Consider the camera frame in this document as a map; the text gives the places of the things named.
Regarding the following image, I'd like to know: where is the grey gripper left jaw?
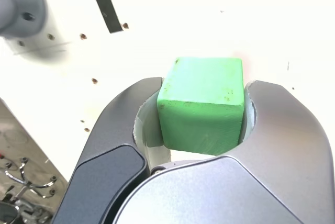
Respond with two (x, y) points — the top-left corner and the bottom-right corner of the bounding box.
(52, 76), (174, 224)

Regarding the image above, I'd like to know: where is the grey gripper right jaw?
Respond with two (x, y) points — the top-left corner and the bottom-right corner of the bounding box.
(100, 79), (333, 224)

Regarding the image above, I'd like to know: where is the green cube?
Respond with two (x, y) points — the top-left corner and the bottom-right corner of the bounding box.
(156, 56), (245, 156)

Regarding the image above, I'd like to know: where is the chrome chair base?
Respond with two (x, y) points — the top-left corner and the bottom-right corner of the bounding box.
(0, 155), (58, 224)

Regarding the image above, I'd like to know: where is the black tape strip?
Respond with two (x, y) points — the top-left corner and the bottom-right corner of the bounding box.
(85, 0), (124, 34)

